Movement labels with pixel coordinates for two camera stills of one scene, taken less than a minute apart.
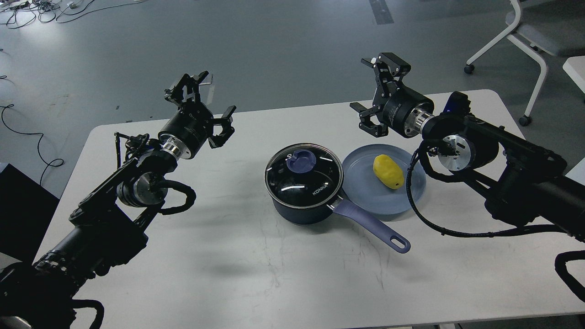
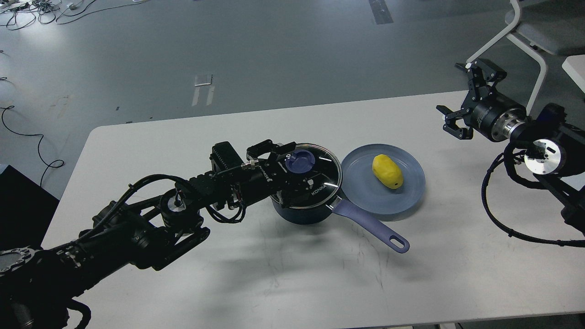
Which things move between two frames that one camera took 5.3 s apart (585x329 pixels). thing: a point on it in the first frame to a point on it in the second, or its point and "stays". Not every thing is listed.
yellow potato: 388,172 stays
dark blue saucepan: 339,207 stays
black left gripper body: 188,130 to 267,176
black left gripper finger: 218,140 to 294,190
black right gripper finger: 389,70 to 481,72
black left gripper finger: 190,89 to 260,150
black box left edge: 26,208 stays
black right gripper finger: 376,129 to 450,118
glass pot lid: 303,176 stays
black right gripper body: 405,111 to 488,113
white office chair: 555,27 stays
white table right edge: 575,66 stays
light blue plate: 362,188 stays
